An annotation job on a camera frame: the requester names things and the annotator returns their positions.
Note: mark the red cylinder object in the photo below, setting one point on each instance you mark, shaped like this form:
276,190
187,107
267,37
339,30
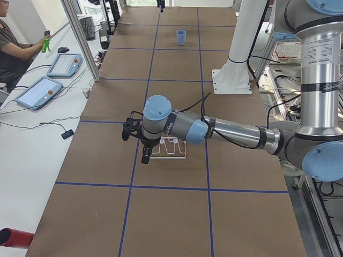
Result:
16,238

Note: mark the aluminium frame post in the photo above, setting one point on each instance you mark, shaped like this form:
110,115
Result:
70,12

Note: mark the white wire cup holder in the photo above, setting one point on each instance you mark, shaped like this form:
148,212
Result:
170,148

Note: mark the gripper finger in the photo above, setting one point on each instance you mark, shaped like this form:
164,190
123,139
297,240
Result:
150,151
145,155

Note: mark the black keyboard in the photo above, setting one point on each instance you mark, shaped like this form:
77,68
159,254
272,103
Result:
87,27

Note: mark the green plastic clamp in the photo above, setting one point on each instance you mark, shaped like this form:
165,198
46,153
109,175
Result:
45,46

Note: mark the near blue teach pendant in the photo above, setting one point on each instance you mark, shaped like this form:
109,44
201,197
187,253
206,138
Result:
39,93

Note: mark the small black sensor puck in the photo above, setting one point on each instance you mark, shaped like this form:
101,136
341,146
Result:
67,134

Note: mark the far blue teach pendant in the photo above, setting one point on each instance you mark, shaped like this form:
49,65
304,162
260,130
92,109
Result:
64,65

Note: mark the blue teach pendant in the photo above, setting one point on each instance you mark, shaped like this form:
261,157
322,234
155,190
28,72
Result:
39,93
64,65

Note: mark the light blue plastic cup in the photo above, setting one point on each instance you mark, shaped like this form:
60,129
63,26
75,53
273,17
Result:
181,37

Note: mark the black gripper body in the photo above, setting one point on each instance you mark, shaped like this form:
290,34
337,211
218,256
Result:
147,142

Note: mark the white camera mast pillar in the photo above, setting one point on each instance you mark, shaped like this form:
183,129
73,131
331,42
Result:
233,77

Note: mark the black computer mouse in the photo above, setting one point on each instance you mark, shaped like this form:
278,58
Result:
63,50

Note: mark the seated person dark shirt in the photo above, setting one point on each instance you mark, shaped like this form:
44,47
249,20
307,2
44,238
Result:
15,57

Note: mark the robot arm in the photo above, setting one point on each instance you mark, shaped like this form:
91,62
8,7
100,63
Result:
315,144

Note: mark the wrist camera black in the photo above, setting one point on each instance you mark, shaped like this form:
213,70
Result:
161,5
132,126

